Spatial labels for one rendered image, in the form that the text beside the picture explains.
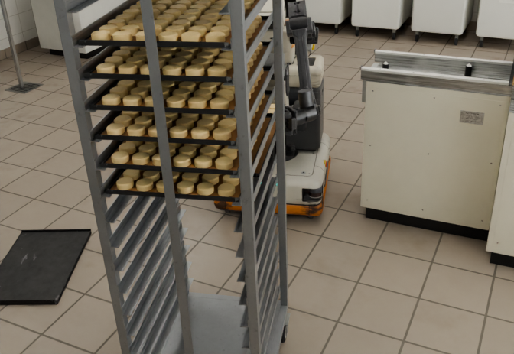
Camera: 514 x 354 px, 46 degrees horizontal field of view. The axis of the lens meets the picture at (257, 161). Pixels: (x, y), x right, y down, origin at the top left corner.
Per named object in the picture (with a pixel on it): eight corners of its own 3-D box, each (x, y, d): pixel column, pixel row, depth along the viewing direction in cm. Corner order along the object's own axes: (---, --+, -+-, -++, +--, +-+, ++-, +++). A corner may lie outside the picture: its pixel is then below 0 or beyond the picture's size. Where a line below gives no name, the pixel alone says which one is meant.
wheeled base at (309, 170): (237, 158, 412) (235, 125, 400) (331, 164, 400) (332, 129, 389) (213, 212, 354) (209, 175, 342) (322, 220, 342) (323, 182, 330)
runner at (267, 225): (271, 197, 243) (271, 190, 242) (278, 197, 242) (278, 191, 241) (238, 304, 188) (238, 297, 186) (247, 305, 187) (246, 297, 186)
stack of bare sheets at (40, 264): (22, 234, 348) (21, 229, 346) (91, 233, 346) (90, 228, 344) (-24, 305, 295) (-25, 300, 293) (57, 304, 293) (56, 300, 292)
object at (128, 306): (179, 209, 254) (178, 203, 253) (186, 210, 254) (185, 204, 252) (122, 314, 199) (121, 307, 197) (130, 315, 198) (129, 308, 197)
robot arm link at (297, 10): (307, -6, 253) (283, -2, 254) (311, 26, 252) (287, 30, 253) (314, 23, 297) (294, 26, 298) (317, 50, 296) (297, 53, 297)
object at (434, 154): (494, 212, 349) (519, 62, 307) (488, 245, 322) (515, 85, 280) (373, 190, 375) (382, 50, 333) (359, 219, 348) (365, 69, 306)
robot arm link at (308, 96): (320, 112, 249) (299, 114, 250) (317, 84, 246) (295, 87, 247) (320, 118, 238) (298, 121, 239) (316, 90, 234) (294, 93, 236)
